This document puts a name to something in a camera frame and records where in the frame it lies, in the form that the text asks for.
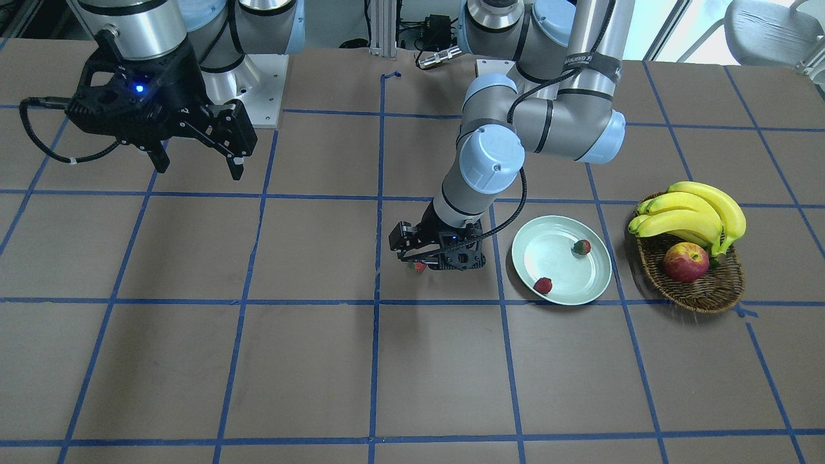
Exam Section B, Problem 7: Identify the strawberry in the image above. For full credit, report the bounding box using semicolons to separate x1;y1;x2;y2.
407;262;428;273
572;240;592;256
532;276;553;296

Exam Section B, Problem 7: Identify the aluminium frame post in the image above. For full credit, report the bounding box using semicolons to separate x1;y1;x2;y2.
367;0;398;61

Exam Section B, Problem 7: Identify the woven wicker basket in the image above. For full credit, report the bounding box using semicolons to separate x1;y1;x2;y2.
628;232;745;313

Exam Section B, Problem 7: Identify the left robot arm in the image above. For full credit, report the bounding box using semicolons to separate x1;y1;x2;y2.
389;1;636;271

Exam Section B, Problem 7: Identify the red apple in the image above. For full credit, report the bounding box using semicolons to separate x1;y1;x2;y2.
662;242;710;283

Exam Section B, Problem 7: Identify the silver cylindrical connector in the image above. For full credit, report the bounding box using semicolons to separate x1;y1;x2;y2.
414;45;464;70

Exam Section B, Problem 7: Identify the yellow banana bunch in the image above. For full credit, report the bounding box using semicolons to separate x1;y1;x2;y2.
627;181;746;258

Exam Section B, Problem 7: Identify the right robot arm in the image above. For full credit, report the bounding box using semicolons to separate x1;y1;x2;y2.
64;1;306;181

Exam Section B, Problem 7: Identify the light green plate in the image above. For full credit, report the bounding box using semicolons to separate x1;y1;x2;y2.
510;215;612;305

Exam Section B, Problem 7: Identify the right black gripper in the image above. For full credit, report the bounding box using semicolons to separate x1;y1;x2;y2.
64;30;258;181

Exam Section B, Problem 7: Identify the grey chair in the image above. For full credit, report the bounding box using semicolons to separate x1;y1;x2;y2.
723;1;823;80

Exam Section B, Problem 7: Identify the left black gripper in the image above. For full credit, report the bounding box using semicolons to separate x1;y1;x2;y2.
389;218;487;271

